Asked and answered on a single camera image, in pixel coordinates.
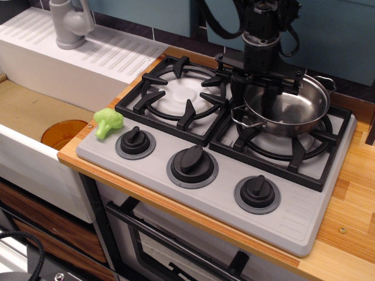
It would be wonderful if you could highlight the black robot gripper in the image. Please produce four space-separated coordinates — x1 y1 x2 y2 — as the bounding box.
215 43 305 119

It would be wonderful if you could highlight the stainless steel pot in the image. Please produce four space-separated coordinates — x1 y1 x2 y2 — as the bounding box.
231 76 337 138

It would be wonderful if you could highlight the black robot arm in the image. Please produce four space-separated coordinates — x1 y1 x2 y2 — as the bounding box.
197 1 306 118

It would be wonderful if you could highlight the black middle stove knob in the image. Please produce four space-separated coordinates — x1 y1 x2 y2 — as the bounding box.
166 145 219 189

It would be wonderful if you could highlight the black stove knob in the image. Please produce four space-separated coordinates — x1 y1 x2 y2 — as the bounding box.
234 175 281 215
166 145 219 189
115 126 156 160

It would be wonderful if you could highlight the black right stove knob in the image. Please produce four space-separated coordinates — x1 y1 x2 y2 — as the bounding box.
234 175 281 215

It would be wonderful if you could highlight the grey toy stove top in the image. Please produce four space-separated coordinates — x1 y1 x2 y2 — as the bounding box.
75 54 358 258

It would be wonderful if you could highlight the black left stove knob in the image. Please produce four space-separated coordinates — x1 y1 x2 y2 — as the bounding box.
115 126 156 160

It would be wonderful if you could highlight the black left burner grate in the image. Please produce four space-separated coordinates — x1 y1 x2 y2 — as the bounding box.
115 56 233 146

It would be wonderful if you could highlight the black burner grate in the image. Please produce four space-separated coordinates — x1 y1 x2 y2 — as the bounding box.
209 103 356 192
115 56 233 146

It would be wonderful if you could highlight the black right burner grate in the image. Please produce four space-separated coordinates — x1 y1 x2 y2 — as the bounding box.
209 103 356 192

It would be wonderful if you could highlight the green plastic broccoli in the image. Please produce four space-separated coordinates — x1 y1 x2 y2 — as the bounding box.
94 108 124 140

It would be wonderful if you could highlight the grey toy faucet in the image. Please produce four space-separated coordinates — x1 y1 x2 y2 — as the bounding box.
49 0 95 50

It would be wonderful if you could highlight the orange sink drain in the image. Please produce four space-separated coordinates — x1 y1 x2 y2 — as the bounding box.
41 119 88 150

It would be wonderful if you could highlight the toy oven door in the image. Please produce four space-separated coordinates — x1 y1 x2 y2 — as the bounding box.
100 187 302 280

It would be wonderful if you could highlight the white toy sink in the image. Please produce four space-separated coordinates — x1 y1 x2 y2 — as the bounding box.
1 8 166 223

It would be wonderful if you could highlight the wooden drawer front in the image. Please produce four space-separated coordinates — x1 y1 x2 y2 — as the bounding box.
1 179 115 280

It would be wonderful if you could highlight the black oven door handle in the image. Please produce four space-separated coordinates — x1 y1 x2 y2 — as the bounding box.
105 196 250 281

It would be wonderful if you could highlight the black braided cable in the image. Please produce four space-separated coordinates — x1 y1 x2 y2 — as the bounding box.
0 230 45 281

